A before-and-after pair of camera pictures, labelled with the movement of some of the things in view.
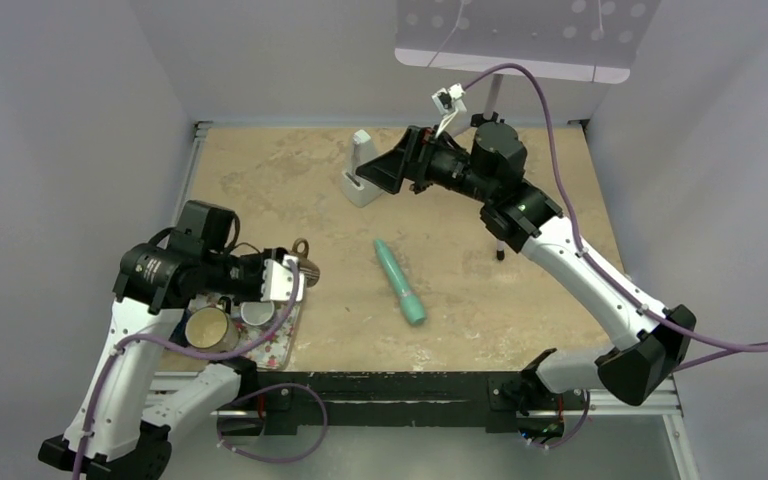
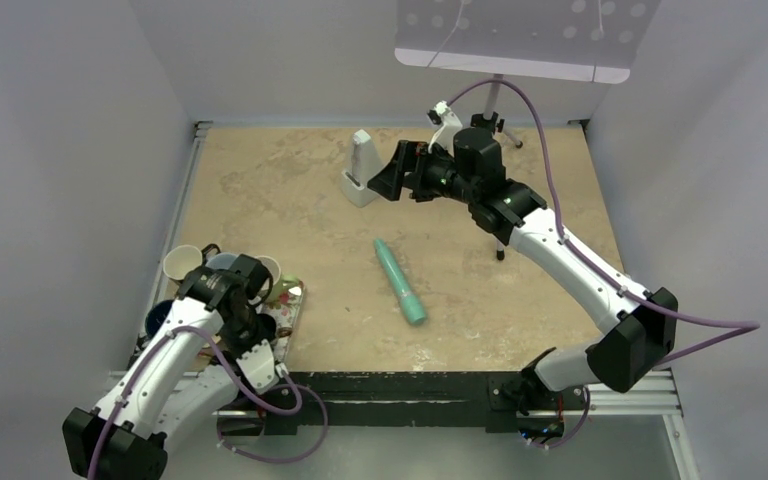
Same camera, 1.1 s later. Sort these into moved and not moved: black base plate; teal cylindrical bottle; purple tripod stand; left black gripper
Moved: left black gripper
Not moved: teal cylindrical bottle; purple tripod stand; black base plate
